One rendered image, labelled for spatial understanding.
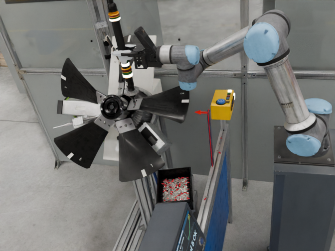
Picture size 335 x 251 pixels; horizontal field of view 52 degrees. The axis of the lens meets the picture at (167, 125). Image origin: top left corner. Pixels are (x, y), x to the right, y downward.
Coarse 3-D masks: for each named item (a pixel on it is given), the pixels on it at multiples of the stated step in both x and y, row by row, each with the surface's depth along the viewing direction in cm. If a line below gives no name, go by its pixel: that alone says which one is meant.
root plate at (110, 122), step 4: (100, 116) 165; (96, 120) 165; (104, 120) 167; (108, 120) 168; (112, 120) 168; (100, 124) 168; (104, 124) 168; (108, 124) 169; (112, 124) 170; (104, 128) 170; (108, 128) 170
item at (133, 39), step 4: (124, 36) 168; (128, 36) 166; (132, 36) 163; (132, 40) 162; (136, 40) 160; (132, 60) 159; (120, 68) 169; (120, 72) 168; (120, 76) 167; (120, 80) 166; (124, 80) 161
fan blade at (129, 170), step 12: (132, 132) 164; (120, 144) 160; (132, 144) 161; (144, 144) 164; (120, 156) 158; (132, 156) 159; (144, 156) 162; (156, 156) 163; (120, 168) 157; (132, 168) 158; (144, 168) 160; (156, 168) 161; (120, 180) 157; (132, 180) 158
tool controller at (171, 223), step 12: (156, 204) 109; (168, 204) 106; (180, 204) 104; (156, 216) 104; (168, 216) 102; (180, 216) 100; (192, 216) 106; (156, 228) 100; (168, 228) 98; (180, 228) 98; (192, 228) 105; (144, 240) 98; (156, 240) 97; (168, 240) 95; (180, 240) 96; (192, 240) 103; (204, 240) 112
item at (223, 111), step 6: (216, 90) 188; (222, 90) 187; (216, 96) 183; (222, 96) 182; (216, 102) 178; (216, 108) 177; (222, 108) 176; (228, 108) 175; (216, 114) 179; (222, 114) 178; (228, 114) 177
